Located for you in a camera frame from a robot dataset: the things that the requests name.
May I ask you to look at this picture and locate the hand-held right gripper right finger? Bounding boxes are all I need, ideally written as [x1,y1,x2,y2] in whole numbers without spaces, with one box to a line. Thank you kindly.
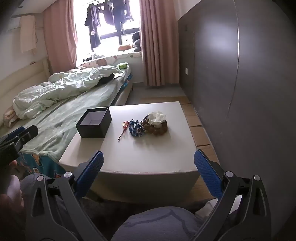
[194,149,272,241]

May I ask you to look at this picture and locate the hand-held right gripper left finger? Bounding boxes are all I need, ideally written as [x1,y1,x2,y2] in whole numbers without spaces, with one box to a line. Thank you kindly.
[25,150,109,241]

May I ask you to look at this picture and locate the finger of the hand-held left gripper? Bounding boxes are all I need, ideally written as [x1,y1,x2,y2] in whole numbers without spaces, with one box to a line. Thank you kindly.
[14,125,39,149]
[4,126,25,142]

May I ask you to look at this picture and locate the black jewelry box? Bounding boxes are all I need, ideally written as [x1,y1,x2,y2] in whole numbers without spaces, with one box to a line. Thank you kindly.
[76,107,112,139]

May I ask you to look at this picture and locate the red tasselled string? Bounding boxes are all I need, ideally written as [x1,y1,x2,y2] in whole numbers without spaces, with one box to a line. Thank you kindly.
[118,120,130,142]

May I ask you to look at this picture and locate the blue beaded bracelet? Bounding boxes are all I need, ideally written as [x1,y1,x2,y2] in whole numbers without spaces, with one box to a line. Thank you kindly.
[128,119,145,137]

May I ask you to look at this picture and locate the brown beaded bracelet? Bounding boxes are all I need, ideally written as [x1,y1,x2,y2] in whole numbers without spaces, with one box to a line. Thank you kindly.
[141,116,168,135]

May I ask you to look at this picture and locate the pink patterned pillow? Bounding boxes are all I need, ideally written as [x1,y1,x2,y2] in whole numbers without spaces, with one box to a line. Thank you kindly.
[2,105,19,128]

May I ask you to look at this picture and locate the mattress with teal printed side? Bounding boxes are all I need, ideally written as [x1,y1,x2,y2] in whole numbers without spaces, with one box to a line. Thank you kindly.
[17,70,134,180]

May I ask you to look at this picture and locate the cream headboard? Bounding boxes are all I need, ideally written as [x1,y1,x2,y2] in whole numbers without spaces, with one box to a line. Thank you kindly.
[0,58,50,127]

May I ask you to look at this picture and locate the white low table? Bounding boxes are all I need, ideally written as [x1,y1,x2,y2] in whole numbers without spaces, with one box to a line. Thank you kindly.
[58,101,204,197]

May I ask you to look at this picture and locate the light green duvet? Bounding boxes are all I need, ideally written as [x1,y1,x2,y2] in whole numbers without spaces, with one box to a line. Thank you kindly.
[13,65,126,120]

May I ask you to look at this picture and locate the person's right leg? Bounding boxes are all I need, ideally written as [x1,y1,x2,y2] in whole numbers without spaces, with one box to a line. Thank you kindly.
[111,206,208,241]

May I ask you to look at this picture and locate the black item on bed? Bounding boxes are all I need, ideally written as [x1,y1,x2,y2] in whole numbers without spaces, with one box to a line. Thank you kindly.
[98,74,115,84]

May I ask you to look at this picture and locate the dark grey wardrobe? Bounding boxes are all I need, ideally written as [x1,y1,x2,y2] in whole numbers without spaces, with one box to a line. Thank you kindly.
[178,0,296,232]

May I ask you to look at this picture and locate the patterned window seat cushion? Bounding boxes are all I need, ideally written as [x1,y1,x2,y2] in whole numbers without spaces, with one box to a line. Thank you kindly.
[80,51,142,69]

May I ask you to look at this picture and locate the dark plush toy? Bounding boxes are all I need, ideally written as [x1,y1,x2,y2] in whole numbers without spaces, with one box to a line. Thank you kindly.
[132,31,141,52]

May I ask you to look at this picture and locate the dark hanging clothes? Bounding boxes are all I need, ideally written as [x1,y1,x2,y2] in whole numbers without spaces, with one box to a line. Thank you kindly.
[102,0,134,32]

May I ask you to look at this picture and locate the dark window frame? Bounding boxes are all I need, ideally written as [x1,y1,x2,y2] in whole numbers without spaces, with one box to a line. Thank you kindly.
[99,28,140,45]

